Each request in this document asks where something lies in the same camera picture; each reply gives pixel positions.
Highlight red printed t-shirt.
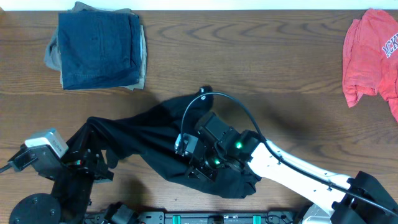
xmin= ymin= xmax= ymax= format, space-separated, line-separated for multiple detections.
xmin=342 ymin=9 xmax=397 ymax=118

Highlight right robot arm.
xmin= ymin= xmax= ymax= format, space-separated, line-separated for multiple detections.
xmin=175 ymin=112 xmax=397 ymax=223

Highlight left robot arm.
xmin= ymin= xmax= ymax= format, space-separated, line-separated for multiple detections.
xmin=7 ymin=129 xmax=114 ymax=224

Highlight black t-shirt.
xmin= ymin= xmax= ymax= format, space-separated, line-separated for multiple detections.
xmin=84 ymin=86 xmax=261 ymax=198

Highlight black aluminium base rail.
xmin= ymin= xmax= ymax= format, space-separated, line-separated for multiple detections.
xmin=83 ymin=202 xmax=297 ymax=224

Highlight folded navy blue trousers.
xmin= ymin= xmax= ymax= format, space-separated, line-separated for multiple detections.
xmin=58 ymin=11 xmax=141 ymax=90

